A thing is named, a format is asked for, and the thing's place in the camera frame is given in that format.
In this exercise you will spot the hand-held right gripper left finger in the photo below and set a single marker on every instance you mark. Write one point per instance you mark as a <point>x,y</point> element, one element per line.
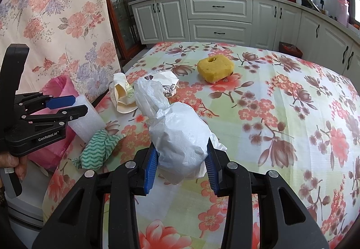
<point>150,173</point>

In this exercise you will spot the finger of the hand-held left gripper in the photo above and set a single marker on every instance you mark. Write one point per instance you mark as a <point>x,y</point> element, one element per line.
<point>63,101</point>
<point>70,115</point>

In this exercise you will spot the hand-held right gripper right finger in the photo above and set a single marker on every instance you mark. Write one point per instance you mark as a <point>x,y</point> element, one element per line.
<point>212,170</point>

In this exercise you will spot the waste bin with pink liner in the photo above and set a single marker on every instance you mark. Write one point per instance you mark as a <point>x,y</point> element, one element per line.
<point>60,85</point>

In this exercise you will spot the white foam block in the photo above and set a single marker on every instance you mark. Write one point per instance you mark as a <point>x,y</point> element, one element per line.
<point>87,125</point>

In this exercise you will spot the green striped cloth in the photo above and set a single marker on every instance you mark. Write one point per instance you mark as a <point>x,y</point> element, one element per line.
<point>95,150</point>

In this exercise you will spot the white plastic bag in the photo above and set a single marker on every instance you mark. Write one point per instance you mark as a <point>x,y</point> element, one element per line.
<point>180,130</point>

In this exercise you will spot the cream paper packet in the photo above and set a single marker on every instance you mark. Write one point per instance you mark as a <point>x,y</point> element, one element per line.
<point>122,91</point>

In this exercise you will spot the white printed paper cup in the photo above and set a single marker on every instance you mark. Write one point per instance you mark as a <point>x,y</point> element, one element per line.
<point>166,80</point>

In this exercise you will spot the yellow sponge with hole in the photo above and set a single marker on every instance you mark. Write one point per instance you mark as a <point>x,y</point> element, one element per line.
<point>215,70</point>

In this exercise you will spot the person's left hand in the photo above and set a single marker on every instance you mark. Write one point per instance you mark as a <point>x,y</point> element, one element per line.
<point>22,167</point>

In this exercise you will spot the floral tablecloth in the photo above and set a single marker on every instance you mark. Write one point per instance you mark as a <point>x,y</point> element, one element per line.
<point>281,125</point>

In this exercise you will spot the floral hanging cloth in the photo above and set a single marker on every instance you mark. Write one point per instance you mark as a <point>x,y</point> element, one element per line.
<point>56,12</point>

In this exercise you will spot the wooden framed glass door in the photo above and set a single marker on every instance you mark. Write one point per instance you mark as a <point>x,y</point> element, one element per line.
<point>123,12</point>

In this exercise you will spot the dark red floor box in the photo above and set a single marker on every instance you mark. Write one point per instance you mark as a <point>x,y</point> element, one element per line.
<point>289,50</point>

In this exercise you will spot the white base cabinets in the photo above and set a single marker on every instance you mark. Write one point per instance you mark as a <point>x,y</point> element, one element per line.
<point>219,7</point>

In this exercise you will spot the steel basin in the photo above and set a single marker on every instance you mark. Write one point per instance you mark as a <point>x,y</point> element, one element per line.
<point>310,1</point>

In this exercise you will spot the pink thermos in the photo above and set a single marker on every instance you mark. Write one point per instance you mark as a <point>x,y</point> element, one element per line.
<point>343,9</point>

